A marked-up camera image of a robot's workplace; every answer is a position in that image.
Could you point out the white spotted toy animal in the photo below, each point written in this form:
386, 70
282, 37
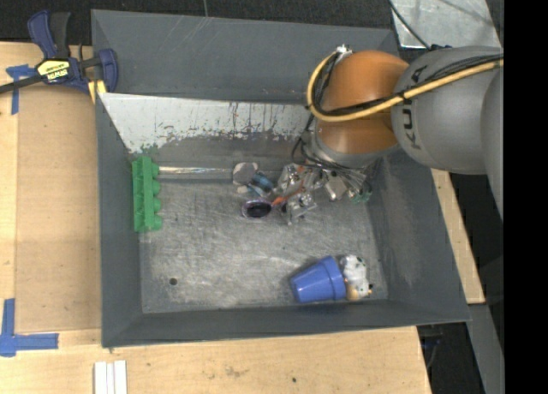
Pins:
354, 274

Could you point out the green flat toy block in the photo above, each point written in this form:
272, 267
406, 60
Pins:
145, 195

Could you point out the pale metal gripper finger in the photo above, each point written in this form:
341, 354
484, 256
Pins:
290, 177
301, 208

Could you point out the grey metal bin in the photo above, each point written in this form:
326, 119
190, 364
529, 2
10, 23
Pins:
240, 255

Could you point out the blue plastic cup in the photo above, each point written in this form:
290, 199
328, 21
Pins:
319, 281

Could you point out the pale wood flat board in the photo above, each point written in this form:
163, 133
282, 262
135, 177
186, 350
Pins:
55, 212

